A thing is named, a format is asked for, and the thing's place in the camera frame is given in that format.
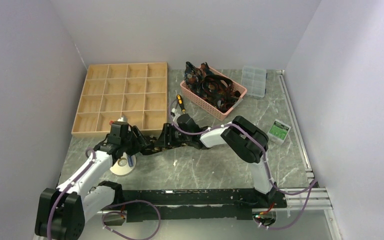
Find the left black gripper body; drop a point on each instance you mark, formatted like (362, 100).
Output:
(131, 144)

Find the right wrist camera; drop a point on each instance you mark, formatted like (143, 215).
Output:
(175, 115)

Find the green screw bit box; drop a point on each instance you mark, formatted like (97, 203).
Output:
(278, 132)

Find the pink plastic basket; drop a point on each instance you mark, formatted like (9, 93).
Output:
(206, 106)

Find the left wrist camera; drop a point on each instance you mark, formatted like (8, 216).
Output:
(123, 120)

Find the white tape roll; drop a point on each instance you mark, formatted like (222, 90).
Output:
(121, 167)

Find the clear plastic organizer box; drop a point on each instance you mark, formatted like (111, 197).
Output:
(254, 80)

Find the black gold patterned tie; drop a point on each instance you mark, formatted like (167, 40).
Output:
(171, 138)

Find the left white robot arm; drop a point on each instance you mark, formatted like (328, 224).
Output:
(63, 211)

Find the wooden compartment tray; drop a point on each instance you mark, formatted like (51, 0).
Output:
(136, 91)

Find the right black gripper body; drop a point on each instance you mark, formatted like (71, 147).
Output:
(175, 136)

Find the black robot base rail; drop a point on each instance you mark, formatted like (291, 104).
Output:
(185, 204)

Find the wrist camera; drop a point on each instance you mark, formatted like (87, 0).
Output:
(123, 120)
(175, 115)

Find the blue red small screwdriver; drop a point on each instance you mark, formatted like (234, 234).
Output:
(131, 160)

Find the pile of patterned ties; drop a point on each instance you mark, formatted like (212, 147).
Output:
(215, 89)

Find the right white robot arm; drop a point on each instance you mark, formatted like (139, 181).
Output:
(246, 140)

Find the upper black yellow screwdriver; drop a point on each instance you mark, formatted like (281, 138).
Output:
(180, 103)

